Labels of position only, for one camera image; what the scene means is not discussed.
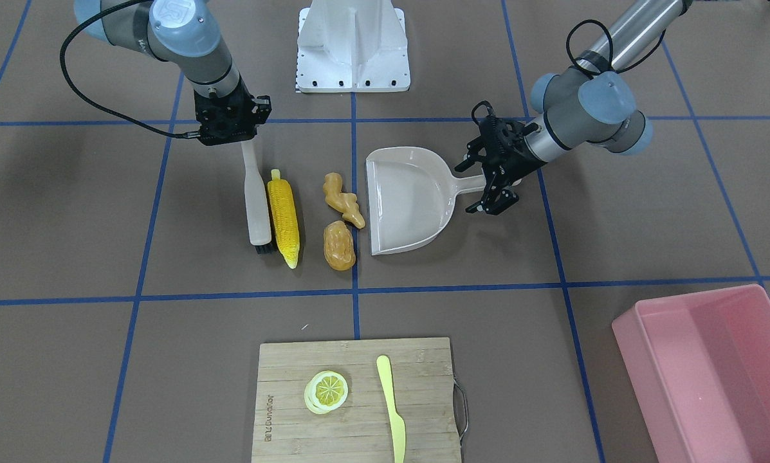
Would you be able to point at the brown toy potato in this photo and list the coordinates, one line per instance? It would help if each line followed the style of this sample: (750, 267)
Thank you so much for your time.
(338, 246)

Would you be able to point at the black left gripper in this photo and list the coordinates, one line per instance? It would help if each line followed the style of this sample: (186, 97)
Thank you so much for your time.
(517, 164)

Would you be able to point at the pink plastic bin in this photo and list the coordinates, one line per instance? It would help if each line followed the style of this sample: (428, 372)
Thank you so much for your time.
(700, 367)

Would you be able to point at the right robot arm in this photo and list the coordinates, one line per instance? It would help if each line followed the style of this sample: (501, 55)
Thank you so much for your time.
(187, 34)

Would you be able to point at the yellow toy corn cob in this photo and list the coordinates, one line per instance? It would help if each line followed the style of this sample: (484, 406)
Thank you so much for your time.
(284, 217)

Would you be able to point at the tan toy ginger root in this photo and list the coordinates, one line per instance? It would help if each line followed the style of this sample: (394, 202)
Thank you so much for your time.
(345, 203)

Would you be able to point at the beige plastic dustpan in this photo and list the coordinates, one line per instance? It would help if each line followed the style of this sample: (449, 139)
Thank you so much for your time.
(411, 197)

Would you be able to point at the wooden cutting board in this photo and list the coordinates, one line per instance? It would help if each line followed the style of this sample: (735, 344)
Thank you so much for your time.
(284, 430)

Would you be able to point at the white hand brush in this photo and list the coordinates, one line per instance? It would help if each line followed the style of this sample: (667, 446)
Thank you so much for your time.
(256, 202)

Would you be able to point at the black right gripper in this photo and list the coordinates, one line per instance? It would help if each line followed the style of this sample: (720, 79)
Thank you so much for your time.
(260, 108)

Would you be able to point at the yellow toy knife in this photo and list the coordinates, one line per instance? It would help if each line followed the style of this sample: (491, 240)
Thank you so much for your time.
(397, 425)

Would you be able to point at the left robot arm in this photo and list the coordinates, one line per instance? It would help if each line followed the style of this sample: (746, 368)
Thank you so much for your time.
(588, 103)

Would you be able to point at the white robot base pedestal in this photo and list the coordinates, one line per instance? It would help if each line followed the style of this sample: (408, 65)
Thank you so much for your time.
(352, 46)

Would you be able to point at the yellow toy lemon slice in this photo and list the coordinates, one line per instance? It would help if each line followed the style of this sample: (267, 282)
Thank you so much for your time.
(327, 391)

